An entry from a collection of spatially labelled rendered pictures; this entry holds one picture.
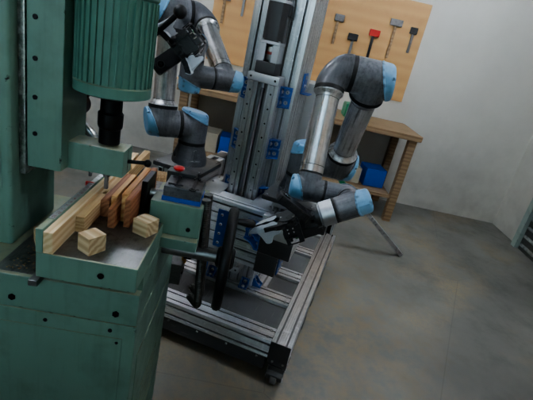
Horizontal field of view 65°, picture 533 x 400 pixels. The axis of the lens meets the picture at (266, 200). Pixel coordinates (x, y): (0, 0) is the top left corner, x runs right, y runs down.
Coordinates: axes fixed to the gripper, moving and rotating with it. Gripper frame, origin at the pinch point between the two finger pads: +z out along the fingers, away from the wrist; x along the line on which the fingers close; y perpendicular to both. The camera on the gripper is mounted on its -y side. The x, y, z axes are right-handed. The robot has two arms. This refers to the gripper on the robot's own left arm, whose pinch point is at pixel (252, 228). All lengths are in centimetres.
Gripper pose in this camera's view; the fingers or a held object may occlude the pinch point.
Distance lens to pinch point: 123.4
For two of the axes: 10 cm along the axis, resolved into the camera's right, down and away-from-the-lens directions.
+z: -9.5, 2.9, 1.2
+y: 3.2, 8.8, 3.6
